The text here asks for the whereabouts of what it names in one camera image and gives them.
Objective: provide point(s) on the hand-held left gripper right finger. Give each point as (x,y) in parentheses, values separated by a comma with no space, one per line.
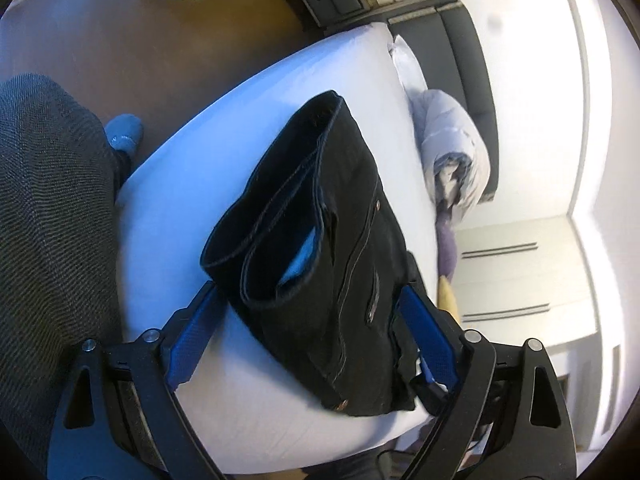
(430,335)

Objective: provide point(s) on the purple cushion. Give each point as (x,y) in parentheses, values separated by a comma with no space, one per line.
(446,245)

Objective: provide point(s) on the white pillow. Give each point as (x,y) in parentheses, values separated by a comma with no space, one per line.
(407,67)

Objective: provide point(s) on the dark grey padded headboard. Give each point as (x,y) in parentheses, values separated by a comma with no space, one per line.
(465,70)

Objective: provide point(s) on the yellow cushion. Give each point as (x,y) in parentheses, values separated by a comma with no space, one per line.
(448,295)

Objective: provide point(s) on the blue slipper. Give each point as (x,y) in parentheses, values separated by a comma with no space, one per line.
(122,132)

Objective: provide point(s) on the folded white grey duvet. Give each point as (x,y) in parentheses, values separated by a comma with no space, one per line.
(452,130)

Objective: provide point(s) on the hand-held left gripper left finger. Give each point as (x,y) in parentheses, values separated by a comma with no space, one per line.
(192,335)

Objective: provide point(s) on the bed with white sheet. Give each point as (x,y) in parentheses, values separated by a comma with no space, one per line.
(200,160)

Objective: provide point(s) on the black denim pants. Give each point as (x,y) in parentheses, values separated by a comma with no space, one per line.
(345,200)

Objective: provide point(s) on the person's grey trouser leg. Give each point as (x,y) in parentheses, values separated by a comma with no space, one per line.
(55,240)

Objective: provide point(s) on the white wardrobe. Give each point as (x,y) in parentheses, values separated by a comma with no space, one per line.
(550,280)

